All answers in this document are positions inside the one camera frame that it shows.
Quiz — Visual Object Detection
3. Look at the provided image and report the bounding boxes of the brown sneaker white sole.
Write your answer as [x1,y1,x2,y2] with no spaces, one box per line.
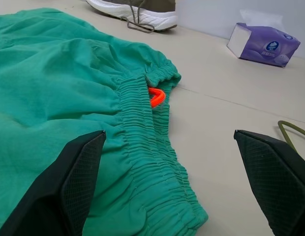
[85,0,178,33]

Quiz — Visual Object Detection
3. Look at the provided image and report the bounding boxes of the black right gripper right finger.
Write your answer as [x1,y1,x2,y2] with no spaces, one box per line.
[233,129,305,236]

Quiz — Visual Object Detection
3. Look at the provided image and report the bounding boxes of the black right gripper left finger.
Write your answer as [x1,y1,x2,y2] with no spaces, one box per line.
[0,130,106,236]

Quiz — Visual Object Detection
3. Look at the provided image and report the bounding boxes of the purple tissue pack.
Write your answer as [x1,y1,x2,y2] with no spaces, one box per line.
[226,9,302,68]

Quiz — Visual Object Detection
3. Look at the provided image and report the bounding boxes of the green shorts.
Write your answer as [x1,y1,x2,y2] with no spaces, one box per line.
[0,7,209,236]

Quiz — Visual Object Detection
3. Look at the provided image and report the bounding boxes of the olive green wire hanger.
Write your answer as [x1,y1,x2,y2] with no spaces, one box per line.
[277,120,305,152]

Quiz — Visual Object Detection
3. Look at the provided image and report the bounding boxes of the orange drawstring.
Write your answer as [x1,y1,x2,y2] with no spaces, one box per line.
[148,87,166,109]

